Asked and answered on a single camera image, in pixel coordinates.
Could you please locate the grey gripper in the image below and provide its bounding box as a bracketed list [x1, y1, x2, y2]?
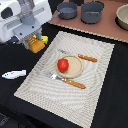
[13, 15, 42, 49]

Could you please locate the orange toy bread loaf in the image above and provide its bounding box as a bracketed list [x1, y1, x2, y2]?
[28, 37, 45, 53]

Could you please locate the red toy tomato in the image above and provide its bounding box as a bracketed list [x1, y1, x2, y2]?
[57, 58, 69, 72]

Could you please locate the yellow butter box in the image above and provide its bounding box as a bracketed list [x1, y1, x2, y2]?
[42, 36, 48, 44]

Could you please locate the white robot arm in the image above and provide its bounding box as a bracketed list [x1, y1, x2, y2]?
[0, 0, 52, 49]

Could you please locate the white toy fish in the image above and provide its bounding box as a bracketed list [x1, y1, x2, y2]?
[2, 70, 26, 79]

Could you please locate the round wooden plate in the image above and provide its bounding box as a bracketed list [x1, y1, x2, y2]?
[56, 55, 84, 78]

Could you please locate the grey cooking pot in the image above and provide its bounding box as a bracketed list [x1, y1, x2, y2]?
[81, 1, 103, 24]

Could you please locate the woven beige placemat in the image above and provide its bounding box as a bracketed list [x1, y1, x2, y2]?
[14, 31, 114, 128]

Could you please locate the cream bowl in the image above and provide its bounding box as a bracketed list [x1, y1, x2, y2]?
[116, 4, 128, 30]

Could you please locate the grey saucepan with handle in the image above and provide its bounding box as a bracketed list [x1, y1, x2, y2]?
[52, 2, 77, 20]

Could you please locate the fork with wooden handle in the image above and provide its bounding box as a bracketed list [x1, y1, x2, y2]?
[44, 72, 86, 89]

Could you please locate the knife with wooden handle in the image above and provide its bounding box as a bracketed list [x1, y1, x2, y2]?
[58, 49, 98, 62]

